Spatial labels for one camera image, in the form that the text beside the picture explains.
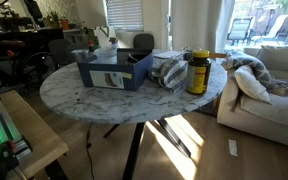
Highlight blue grey cardboard box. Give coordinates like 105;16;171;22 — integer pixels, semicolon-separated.
78;49;153;91

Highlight striped blue white cloth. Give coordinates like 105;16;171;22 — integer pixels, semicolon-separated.
149;59;188;92

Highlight grey chair behind table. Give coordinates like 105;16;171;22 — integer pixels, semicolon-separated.
133;33;154;49

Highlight amber yellow-lid vitamin bottle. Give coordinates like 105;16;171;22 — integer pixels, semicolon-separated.
186;50;211;95

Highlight window blinds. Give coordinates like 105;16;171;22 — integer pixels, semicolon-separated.
106;0;143;31

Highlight round marble table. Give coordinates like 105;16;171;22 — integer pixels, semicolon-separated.
40;61;227;180

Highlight white curtain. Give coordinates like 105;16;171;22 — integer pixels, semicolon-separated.
171;0;235;53

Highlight grey office chair left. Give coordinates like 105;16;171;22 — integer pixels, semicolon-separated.
48;39;87;66

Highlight grey patterned pillow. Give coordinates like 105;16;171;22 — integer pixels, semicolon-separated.
221;51;273;90

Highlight white cushion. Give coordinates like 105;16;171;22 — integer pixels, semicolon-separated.
234;65;271;103

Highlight white paper on floor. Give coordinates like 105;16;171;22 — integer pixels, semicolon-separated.
228;139;238;156

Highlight patio lounge chair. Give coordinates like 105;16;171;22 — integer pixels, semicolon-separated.
227;17;252;45

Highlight wooden bench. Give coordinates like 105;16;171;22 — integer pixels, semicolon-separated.
0;91;68;180

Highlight beige sofa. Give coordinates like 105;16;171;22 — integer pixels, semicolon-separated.
217;45;288;145

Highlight black cable on floor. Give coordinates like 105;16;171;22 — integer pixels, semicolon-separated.
85;123;96;180

